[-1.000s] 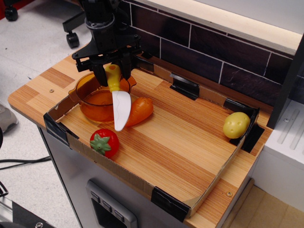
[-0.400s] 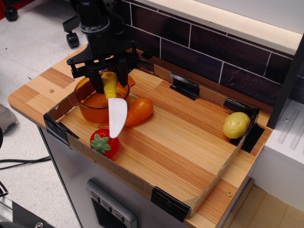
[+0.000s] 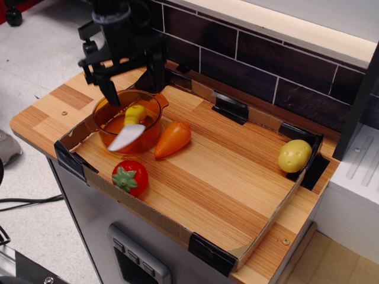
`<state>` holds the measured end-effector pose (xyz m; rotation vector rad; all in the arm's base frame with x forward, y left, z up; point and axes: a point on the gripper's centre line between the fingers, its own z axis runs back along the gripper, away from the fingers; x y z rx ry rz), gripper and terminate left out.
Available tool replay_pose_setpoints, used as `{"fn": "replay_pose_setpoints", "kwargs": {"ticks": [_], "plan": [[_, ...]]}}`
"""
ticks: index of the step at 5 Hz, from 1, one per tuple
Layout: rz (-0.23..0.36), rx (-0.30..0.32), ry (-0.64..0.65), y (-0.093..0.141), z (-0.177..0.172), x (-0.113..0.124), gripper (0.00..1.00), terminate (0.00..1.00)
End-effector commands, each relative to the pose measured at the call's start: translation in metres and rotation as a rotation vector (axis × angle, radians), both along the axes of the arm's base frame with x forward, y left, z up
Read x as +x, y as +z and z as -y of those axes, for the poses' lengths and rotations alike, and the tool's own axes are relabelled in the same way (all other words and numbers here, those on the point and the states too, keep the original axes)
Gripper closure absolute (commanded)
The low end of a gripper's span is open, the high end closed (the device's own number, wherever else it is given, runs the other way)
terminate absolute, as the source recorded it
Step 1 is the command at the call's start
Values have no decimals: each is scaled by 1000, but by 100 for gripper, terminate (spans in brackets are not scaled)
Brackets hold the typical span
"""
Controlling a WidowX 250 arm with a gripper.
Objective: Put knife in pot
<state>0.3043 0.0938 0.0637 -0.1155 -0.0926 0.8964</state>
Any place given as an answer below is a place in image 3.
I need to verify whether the yellow toy potato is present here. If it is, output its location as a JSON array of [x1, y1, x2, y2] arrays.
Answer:
[[278, 140, 312, 173]]

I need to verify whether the cardboard fence with black tape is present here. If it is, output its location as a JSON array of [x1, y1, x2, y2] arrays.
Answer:
[[53, 62, 339, 283]]

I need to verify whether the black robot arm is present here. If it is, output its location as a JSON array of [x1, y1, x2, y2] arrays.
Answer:
[[78, 1, 166, 107]]

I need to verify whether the red toy strawberry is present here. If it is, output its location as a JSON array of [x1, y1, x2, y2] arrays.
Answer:
[[111, 160, 149, 197]]

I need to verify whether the grey toy oven front panel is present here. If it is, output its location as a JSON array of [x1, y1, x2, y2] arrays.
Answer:
[[107, 224, 172, 284]]

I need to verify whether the black caster wheel far left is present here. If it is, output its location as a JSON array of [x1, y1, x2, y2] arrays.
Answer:
[[5, 7, 23, 27]]

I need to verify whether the black chair caster wheel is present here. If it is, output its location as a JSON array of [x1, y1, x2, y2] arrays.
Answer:
[[82, 39, 98, 64]]

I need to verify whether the black floor cable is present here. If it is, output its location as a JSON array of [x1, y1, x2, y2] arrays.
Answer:
[[0, 194, 64, 212]]

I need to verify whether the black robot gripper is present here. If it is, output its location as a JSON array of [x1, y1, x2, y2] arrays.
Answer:
[[78, 14, 166, 107]]

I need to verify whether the dark brick backsplash panel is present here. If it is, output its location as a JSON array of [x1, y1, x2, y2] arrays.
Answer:
[[146, 1, 366, 132]]

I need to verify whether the orange transparent plastic pot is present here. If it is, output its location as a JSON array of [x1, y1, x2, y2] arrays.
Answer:
[[85, 89, 169, 154]]

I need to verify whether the orange toy carrot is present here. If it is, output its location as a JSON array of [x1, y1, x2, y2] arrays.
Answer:
[[154, 121, 192, 159]]

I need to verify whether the yellow handled white toy knife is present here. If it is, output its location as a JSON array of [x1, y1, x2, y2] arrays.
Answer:
[[108, 105, 147, 151]]

